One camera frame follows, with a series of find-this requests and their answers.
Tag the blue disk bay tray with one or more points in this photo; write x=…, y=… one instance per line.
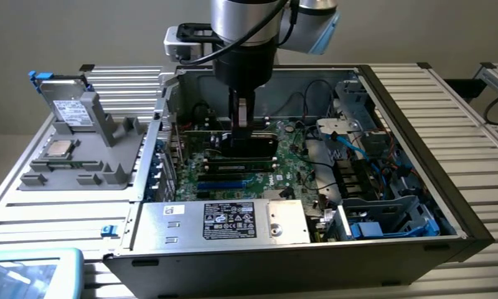
x=366, y=231

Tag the blue expansion slot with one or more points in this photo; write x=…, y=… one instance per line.
x=221, y=184

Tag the grey parts rack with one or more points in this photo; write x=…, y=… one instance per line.
x=86, y=155

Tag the graphics card with black cooler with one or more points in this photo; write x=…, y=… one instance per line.
x=258, y=146

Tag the installed black RAM stick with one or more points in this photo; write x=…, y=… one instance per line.
x=235, y=168

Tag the blue disk carrier clip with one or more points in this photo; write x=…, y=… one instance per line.
x=41, y=75

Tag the green RAM stick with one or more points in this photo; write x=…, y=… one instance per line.
x=71, y=163

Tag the silver power supply unit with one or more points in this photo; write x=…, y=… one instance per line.
x=182, y=224

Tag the silver hard disk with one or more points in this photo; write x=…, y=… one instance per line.
x=67, y=106

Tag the small blue table clamp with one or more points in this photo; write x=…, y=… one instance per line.
x=107, y=230

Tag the silver CPU chip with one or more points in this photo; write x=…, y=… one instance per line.
x=59, y=149

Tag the teal framed teach pendant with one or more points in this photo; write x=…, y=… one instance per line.
x=33, y=274

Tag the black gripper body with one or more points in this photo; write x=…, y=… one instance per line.
x=243, y=67

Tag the silver chipset heat sink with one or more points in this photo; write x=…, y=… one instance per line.
x=275, y=194

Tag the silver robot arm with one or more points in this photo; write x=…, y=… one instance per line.
x=249, y=18

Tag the silver optical drive cage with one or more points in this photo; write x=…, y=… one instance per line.
x=353, y=102

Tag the open black PC case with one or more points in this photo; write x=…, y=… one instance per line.
x=273, y=268

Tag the metal disk bay cage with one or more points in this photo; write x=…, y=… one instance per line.
x=398, y=215

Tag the black expansion slot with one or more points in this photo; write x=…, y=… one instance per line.
x=219, y=177

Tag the green motherboard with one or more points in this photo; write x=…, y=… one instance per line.
x=290, y=155

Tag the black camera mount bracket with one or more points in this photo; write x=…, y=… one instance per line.
x=198, y=35

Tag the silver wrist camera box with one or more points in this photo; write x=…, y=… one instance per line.
x=174, y=45

